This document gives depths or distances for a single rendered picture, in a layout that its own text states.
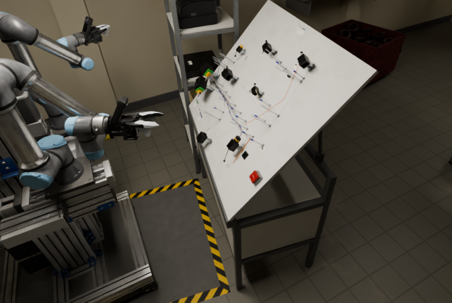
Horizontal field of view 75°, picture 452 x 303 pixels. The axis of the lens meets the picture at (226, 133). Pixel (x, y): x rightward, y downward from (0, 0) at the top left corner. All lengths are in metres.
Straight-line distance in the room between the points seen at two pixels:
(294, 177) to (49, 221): 1.37
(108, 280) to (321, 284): 1.51
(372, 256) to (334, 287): 0.43
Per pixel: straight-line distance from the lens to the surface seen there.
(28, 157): 1.43
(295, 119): 1.52
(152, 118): 1.21
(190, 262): 2.54
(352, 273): 2.60
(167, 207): 2.87
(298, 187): 1.91
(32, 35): 1.87
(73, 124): 1.24
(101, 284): 2.38
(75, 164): 1.64
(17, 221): 1.74
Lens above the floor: 2.23
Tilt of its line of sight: 39 degrees down
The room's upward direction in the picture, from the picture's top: 3 degrees counter-clockwise
